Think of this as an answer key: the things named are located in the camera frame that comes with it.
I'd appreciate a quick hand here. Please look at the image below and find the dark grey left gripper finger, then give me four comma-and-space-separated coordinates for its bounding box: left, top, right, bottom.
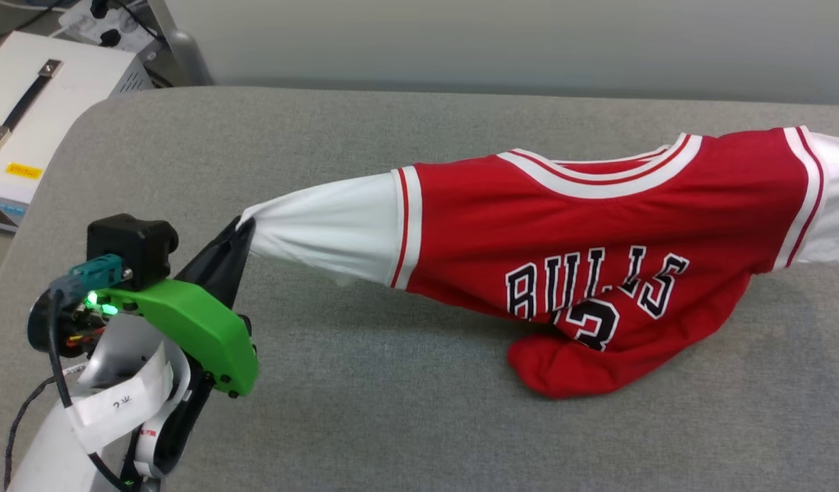
176, 217, 247, 289
215, 225, 256, 312

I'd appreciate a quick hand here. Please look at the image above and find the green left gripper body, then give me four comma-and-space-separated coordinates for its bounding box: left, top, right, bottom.
27, 279, 260, 398

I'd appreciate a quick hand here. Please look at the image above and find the red Bulls basketball jersey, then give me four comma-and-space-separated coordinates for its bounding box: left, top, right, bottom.
238, 125, 839, 400

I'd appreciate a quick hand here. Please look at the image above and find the white paper label tape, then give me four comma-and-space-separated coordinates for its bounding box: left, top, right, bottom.
68, 342, 176, 455

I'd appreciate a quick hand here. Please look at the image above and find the grey fabric table cover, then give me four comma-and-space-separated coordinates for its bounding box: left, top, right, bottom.
0, 85, 839, 492

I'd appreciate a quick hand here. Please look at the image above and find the white metal equipment box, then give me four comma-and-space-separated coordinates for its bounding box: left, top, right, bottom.
0, 31, 154, 233

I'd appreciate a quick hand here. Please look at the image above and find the white power strip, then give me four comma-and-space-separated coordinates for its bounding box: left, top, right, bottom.
59, 0, 162, 55

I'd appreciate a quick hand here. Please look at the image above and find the light grey partition screen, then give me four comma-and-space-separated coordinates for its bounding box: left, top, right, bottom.
146, 0, 839, 107

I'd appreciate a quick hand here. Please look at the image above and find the teal left camera connector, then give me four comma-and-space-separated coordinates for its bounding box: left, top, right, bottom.
49, 254, 130, 301

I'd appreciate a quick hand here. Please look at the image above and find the black left camera cable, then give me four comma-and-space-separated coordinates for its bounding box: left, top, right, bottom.
47, 290, 143, 492

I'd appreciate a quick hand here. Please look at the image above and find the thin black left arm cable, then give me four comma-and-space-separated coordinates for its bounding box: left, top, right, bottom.
3, 374, 59, 490

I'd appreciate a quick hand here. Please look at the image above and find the black strap handle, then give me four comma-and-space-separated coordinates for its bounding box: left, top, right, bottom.
0, 59, 64, 151

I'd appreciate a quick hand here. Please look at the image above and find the black floor power cable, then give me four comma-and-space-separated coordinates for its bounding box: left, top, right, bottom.
0, 0, 66, 42

